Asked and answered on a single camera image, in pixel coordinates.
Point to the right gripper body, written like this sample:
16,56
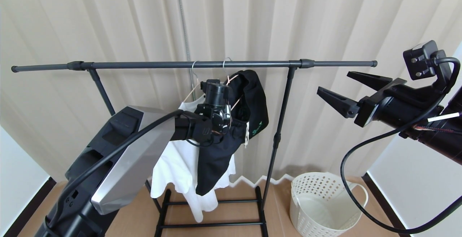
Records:
397,103

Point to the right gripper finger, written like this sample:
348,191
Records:
371,80
339,101

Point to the black shorts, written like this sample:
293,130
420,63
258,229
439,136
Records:
252,100

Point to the pink clothes hanger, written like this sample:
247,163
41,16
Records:
193,89
226,65

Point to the white t-shirt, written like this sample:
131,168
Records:
173,172

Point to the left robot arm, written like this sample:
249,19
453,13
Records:
137,150

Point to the white laundry basket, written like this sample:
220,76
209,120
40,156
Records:
325,208

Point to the black clothes rack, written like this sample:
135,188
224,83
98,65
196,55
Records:
144,64

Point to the beige curtain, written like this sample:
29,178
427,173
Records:
90,13

